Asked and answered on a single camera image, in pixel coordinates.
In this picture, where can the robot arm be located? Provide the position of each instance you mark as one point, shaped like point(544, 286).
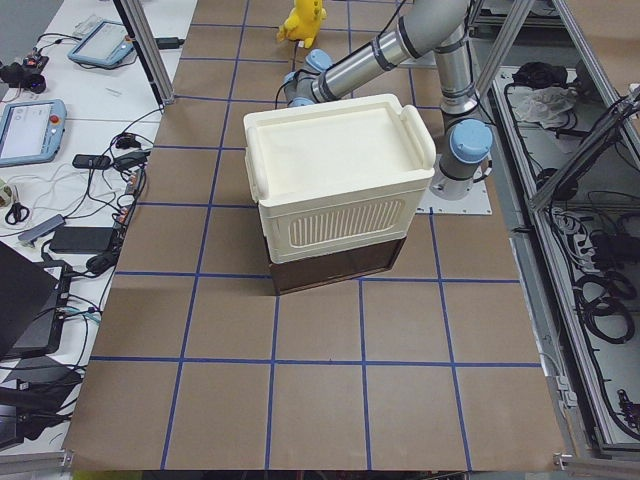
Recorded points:
point(440, 27)

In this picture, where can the dark wooden drawer cabinet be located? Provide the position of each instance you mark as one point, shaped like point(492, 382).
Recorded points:
point(312, 272)

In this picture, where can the cream plastic storage box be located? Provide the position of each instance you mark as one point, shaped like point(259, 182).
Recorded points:
point(336, 176)

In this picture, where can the yellow plush dinosaur toy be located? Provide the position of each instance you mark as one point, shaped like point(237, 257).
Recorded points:
point(303, 22)

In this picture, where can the black power adapter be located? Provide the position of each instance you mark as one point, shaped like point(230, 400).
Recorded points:
point(81, 240)

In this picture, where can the grey usb hub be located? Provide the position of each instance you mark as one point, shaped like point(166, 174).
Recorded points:
point(30, 236)

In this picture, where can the crumpled white cloth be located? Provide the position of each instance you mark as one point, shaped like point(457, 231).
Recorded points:
point(548, 107)

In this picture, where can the blue teach pendant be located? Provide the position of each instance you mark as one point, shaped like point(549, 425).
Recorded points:
point(105, 46)
point(31, 132)

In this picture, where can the black laptop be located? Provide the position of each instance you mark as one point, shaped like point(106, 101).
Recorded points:
point(33, 295)

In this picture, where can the black scissors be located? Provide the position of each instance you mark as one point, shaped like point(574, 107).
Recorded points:
point(17, 213)

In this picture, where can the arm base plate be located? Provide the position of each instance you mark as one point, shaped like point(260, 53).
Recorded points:
point(448, 197)

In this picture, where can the aluminium frame post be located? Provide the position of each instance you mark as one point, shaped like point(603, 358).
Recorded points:
point(139, 31)

